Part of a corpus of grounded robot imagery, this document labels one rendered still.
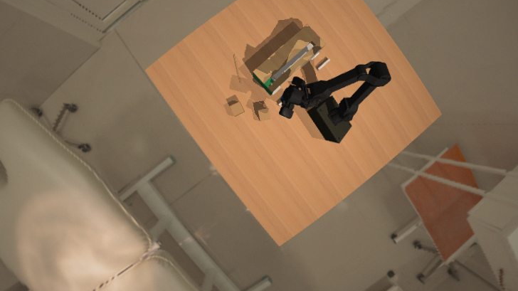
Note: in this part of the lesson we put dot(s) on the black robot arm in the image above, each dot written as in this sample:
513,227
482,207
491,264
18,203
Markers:
378,76

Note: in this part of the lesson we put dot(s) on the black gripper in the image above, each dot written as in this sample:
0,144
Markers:
287,107

